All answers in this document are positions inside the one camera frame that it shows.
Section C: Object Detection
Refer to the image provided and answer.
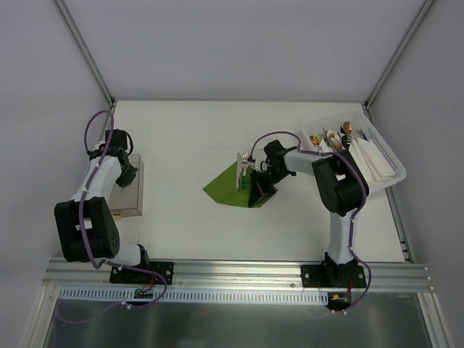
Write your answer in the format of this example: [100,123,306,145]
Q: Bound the green handled fork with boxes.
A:
[241,153,254,191]

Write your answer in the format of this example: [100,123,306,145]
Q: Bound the silver table knife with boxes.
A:
[235,152,243,193]

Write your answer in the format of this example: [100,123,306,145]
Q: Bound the green paper napkin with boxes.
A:
[203,161,265,208]

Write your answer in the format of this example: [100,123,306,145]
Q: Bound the clear smoked plastic box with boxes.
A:
[108,154,144,218]

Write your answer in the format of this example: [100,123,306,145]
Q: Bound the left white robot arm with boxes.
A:
[54,130,152,283]

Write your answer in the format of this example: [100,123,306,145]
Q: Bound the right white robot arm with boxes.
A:
[248,140,369,287]

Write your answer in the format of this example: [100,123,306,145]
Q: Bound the white rolled napkin bundle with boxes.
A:
[352,138,394,183]

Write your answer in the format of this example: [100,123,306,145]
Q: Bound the copper fork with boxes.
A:
[331,137,343,151]

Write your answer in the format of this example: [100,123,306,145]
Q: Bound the copper spoon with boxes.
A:
[343,121,352,138]

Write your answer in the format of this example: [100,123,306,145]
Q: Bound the white plastic basket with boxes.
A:
[301,109,407,192]

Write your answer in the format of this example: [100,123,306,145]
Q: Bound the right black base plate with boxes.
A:
[300,264,367,289]

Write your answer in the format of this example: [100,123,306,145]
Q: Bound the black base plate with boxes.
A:
[109,261,175,286]
[300,264,367,289]

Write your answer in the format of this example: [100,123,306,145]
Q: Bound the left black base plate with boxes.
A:
[109,261,175,286]

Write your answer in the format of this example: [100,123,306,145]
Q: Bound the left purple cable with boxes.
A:
[79,109,167,309]

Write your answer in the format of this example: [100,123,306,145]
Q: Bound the aluminium rail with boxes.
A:
[43,257,436,293]

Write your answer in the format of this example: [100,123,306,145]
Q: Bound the left frame post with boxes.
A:
[51,0,115,107]

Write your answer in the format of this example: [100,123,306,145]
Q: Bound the frame post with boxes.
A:
[364,0,436,111]
[51,0,115,107]

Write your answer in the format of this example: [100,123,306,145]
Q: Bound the white slotted cable duct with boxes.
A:
[58,286,328,306]

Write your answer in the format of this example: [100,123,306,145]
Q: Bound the right frame post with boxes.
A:
[364,0,436,111]

